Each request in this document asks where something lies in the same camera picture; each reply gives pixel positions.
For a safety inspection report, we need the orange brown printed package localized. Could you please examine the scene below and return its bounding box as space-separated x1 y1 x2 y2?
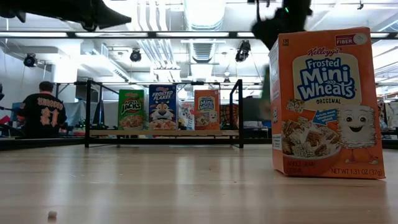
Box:
220 104 239 131

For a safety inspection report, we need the white round ceiling duct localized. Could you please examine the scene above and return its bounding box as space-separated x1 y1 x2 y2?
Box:
183 0 227 31

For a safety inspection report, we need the person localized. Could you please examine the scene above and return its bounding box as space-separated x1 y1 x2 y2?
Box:
17 80 68 140

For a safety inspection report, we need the blue Frosted Flakes cereal box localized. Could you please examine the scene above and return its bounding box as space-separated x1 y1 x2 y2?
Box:
148 84 178 131

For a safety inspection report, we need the grey tarp cover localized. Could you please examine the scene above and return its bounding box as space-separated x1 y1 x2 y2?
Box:
63 100 87 126

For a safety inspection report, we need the black ceiling spotlight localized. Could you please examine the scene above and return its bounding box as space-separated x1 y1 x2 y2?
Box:
129 48 142 63
234 39 252 63
23 52 39 68

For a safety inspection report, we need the dark background monitor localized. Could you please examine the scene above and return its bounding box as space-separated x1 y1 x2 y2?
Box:
243 96 264 123

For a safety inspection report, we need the black aluminium table frame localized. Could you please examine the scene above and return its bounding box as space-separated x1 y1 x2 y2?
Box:
0 136 398 151

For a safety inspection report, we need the black overhead beam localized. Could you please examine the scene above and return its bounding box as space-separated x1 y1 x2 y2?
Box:
0 30 398 39

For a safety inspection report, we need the orange Mini Wheats cereal box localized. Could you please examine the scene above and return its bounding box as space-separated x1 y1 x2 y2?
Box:
193 89 221 131
268 26 386 180

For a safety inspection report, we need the wooden shelf with black frame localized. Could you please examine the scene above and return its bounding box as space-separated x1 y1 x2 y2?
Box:
84 79 244 149

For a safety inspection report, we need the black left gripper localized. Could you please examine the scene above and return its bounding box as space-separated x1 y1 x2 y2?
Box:
27 0 132 32

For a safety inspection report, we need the white cartoon printed package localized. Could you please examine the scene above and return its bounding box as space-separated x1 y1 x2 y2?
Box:
177 102 196 131

